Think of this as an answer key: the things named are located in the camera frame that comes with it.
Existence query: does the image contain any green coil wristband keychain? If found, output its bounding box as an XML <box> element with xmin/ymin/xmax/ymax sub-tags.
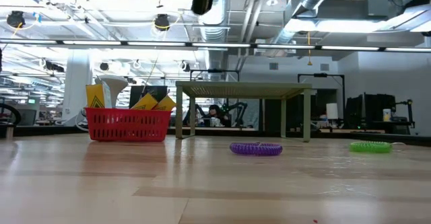
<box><xmin>348</xmin><ymin>140</ymin><xmax>407</xmax><ymax>155</ymax></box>

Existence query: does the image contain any white power cable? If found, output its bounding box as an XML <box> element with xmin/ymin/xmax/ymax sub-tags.
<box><xmin>74</xmin><ymin>106</ymin><xmax>92</xmax><ymax>133</ymax></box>

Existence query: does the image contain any black equipment rack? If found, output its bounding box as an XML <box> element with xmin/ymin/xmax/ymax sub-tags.
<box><xmin>345</xmin><ymin>93</ymin><xmax>416</xmax><ymax>135</ymax></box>

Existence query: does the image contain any ribbed silver ventilation duct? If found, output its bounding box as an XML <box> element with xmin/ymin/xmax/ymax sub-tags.
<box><xmin>193</xmin><ymin>0</ymin><xmax>230</xmax><ymax>72</ymax></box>

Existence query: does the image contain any black ceiling dome device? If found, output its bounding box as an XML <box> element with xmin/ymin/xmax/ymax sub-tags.
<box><xmin>154</xmin><ymin>15</ymin><xmax>171</xmax><ymax>32</ymax></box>
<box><xmin>6</xmin><ymin>11</ymin><xmax>26</xmax><ymax>29</ymax></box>

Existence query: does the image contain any black aluminium table frame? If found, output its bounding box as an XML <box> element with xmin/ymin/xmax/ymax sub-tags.
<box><xmin>0</xmin><ymin>125</ymin><xmax>431</xmax><ymax>143</ymax></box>

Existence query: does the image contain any person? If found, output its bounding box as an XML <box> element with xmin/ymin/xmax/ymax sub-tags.
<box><xmin>205</xmin><ymin>104</ymin><xmax>233</xmax><ymax>128</ymax></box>

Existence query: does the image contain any black metal stand frame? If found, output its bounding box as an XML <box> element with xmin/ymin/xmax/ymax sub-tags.
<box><xmin>297</xmin><ymin>73</ymin><xmax>346</xmax><ymax>127</ymax></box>

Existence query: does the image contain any long ceiling light strip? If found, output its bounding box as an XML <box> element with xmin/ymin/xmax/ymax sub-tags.
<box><xmin>0</xmin><ymin>38</ymin><xmax>431</xmax><ymax>52</ymax></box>

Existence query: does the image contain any yellow hanging pendant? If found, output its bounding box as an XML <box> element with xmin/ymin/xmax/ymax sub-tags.
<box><xmin>306</xmin><ymin>31</ymin><xmax>313</xmax><ymax>67</ymax></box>

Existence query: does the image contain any purple coil wristband keychain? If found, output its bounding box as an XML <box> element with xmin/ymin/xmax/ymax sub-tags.
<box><xmin>229</xmin><ymin>141</ymin><xmax>284</xmax><ymax>157</ymax></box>

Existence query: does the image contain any red plastic basket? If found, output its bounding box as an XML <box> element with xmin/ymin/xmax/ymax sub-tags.
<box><xmin>85</xmin><ymin>107</ymin><xmax>172</xmax><ymax>143</ymax></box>

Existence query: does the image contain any small white panel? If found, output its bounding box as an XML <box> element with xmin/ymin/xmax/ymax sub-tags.
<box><xmin>325</xmin><ymin>102</ymin><xmax>339</xmax><ymax>120</ymax></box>

